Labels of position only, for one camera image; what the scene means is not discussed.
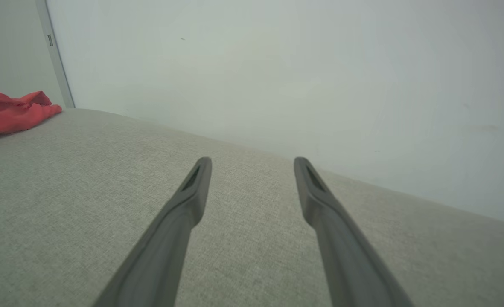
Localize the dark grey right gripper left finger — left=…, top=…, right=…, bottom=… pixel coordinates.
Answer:
left=93, top=157, right=213, bottom=307

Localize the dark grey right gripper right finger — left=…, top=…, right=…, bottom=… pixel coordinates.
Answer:
left=294, top=157, right=414, bottom=307

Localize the red and white garment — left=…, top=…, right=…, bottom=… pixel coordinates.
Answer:
left=0, top=88, right=63, bottom=141

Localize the grey metal frame tube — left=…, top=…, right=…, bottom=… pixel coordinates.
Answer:
left=36, top=0, right=76, bottom=108

